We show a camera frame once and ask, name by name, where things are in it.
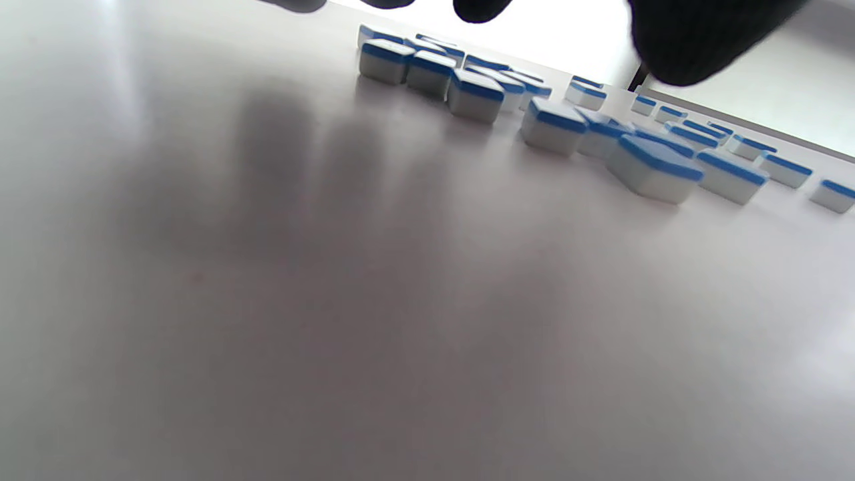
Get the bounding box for person's left hand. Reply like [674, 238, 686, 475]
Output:
[263, 0, 809, 88]

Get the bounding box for blue mahjong tiles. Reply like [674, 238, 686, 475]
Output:
[358, 25, 855, 214]

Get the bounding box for grey roller blind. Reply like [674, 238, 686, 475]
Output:
[643, 0, 855, 161]

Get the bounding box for wide white roller blind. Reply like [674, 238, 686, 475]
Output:
[331, 0, 643, 88]

